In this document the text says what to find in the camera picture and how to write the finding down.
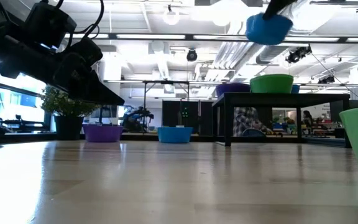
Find person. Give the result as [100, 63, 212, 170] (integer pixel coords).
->
[233, 107, 273, 137]
[301, 110, 315, 128]

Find dark blue machine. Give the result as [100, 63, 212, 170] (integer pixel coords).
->
[122, 106, 155, 134]

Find black computer monitor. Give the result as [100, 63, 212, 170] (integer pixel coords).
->
[329, 99, 358, 123]

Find purple plastic mini bowl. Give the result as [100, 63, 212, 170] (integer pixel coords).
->
[83, 124, 124, 143]
[215, 82, 252, 98]

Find long ceiling light strip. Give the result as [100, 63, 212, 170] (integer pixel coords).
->
[63, 32, 358, 44]

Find small potted green plant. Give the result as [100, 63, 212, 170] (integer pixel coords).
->
[40, 85, 101, 141]

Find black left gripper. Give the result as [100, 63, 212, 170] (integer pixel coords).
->
[53, 37, 126, 106]

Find white globe ceiling lamp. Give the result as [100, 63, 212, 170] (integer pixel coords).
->
[162, 4, 180, 26]

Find cluttered workbench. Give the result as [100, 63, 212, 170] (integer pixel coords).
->
[272, 116, 338, 138]

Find black ceiling spotlight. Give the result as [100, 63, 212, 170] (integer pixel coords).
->
[286, 45, 313, 65]
[318, 75, 336, 85]

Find black folding table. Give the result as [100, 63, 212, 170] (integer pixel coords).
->
[104, 80, 198, 108]

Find black perforated metal shelf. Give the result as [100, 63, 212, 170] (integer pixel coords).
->
[211, 92, 352, 149]

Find silver ventilation duct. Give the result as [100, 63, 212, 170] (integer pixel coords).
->
[255, 9, 312, 65]

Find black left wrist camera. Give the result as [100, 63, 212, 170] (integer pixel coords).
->
[25, 1, 78, 48]

